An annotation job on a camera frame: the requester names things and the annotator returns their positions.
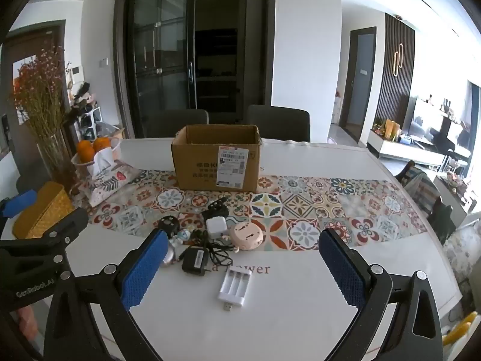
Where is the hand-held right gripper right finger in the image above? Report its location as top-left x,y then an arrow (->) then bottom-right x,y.
319,228 -> 444,361

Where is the black rectangular device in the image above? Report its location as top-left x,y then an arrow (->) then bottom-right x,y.
202,196 -> 230,222

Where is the white shoe rack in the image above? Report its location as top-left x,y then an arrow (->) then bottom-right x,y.
73,105 -> 102,140

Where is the white fruit basket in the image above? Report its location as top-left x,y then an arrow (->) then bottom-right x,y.
71,137 -> 121,175

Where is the glass vase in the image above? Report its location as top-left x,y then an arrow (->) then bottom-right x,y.
35,128 -> 76,192

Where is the dark grey dining chair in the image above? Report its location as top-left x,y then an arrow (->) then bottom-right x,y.
246,104 -> 311,143
145,109 -> 210,140

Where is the dark glass sliding door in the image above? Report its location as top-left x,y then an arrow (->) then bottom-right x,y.
115,0 -> 277,140

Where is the person's left forearm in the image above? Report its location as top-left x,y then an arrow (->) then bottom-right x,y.
16,304 -> 39,342

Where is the black power adapter with cable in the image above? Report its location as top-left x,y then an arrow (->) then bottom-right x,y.
188,229 -> 236,268

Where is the brown entrance door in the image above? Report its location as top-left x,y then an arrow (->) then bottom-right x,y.
0,20 -> 67,181

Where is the white cube charger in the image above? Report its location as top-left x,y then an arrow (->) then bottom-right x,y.
205,216 -> 228,240

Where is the brown cardboard box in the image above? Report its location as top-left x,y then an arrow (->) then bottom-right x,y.
171,124 -> 262,193

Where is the red door poster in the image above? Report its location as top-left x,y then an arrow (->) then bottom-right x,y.
13,54 -> 39,95

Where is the dark slatted wall panel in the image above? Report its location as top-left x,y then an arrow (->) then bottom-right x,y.
376,13 -> 416,132

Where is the white astronaut figurine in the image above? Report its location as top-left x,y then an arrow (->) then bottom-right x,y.
161,229 -> 191,267

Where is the yellow woven box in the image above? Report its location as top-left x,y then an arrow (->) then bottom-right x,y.
12,181 -> 76,239

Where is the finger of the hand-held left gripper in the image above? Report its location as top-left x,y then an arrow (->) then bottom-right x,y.
0,189 -> 38,219
37,208 -> 90,257

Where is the white battery charger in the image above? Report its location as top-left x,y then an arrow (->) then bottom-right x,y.
219,265 -> 252,312

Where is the yellow plastic object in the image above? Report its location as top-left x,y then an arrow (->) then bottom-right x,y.
441,312 -> 481,347

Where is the leaf-print tissue box cover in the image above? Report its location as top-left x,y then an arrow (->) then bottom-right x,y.
73,160 -> 145,207

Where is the dried flower bunch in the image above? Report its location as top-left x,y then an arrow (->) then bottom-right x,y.
13,45 -> 72,140

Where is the pink round device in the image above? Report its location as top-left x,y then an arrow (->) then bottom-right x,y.
229,221 -> 268,252

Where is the white tissue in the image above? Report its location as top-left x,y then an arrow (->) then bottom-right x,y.
92,148 -> 115,177

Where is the white television cabinet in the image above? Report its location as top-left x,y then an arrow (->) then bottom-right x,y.
366,130 -> 445,168

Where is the television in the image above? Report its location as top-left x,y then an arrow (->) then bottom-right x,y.
411,98 -> 452,144

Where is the gold loop wall lamp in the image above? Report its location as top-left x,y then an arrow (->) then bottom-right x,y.
392,43 -> 405,78

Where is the grey interior door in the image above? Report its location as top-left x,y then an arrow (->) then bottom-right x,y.
338,26 -> 377,147

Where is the dark wooden chair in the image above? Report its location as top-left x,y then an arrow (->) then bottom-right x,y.
394,160 -> 458,245

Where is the black round object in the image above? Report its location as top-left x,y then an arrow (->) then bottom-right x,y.
157,215 -> 181,234

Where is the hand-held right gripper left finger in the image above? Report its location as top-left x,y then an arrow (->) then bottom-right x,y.
44,229 -> 170,361

